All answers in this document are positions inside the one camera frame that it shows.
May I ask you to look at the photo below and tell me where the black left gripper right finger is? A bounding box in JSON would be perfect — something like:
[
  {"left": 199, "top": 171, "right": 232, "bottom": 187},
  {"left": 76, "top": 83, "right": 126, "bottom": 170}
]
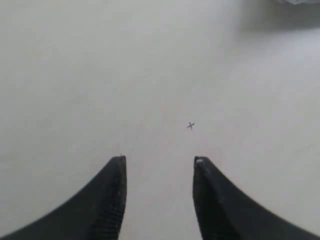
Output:
[{"left": 192, "top": 156, "right": 320, "bottom": 240}]

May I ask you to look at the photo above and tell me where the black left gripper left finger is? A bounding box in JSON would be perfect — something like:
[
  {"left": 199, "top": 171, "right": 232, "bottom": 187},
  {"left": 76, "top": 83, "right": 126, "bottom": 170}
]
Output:
[{"left": 2, "top": 155, "right": 127, "bottom": 240}]

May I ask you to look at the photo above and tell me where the white t-shirt red lettering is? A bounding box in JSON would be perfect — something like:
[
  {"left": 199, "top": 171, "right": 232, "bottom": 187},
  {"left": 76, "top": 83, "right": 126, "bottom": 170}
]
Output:
[{"left": 275, "top": 0, "right": 320, "bottom": 5}]

